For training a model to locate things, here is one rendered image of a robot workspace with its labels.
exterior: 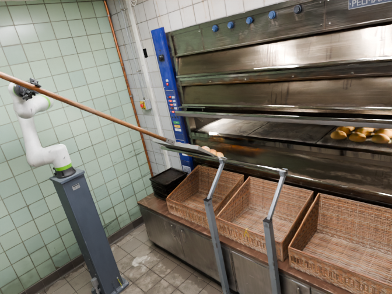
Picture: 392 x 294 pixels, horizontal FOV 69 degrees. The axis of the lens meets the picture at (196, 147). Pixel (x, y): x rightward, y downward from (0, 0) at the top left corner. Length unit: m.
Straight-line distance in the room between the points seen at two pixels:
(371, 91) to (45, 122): 2.62
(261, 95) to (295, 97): 0.26
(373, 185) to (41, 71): 2.79
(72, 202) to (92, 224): 0.27
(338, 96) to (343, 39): 0.31
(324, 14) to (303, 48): 0.21
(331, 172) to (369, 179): 0.23
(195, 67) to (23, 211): 2.04
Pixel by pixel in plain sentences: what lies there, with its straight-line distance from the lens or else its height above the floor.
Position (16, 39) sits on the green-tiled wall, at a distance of 3.03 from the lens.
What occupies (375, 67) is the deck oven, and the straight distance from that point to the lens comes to 1.82.
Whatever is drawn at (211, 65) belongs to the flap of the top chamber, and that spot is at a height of 1.78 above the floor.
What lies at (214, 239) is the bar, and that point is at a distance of 2.18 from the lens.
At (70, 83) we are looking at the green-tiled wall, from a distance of 3.12.
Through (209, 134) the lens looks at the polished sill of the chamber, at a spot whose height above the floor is 1.18.
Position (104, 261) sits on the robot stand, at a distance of 2.81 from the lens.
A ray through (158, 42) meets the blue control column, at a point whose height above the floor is 2.04.
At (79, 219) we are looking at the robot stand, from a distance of 2.54.
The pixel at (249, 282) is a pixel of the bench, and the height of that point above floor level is 0.30.
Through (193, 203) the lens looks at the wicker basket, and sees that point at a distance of 2.72.
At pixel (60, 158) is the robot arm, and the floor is 1.35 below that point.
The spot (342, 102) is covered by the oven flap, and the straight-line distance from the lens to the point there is 1.89.
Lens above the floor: 1.98
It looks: 20 degrees down
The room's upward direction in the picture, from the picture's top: 12 degrees counter-clockwise
